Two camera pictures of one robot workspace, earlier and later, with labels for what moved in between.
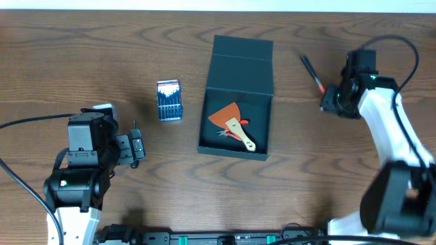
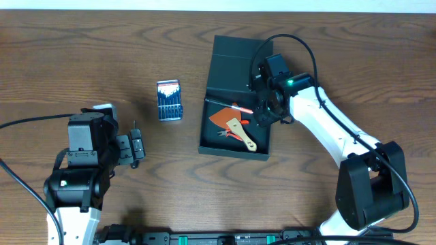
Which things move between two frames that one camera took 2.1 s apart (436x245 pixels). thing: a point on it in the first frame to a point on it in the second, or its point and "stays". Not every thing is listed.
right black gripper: x=328 y=103 to x=263 y=119
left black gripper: x=136 y=147 stays
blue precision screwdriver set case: x=169 y=96 stays
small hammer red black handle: x=312 y=71 to x=242 y=109
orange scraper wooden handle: x=230 y=115 stays
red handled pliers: x=227 y=133 stays
